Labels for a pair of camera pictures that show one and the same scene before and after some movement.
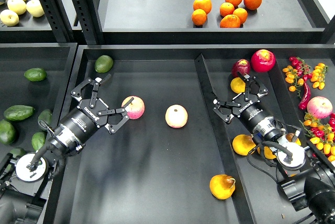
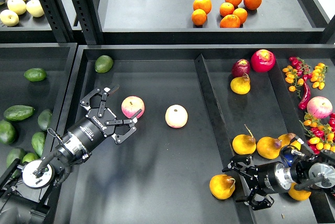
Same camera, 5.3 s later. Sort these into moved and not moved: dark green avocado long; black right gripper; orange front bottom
Moved: black right gripper
Not moved: dark green avocado long; orange front bottom
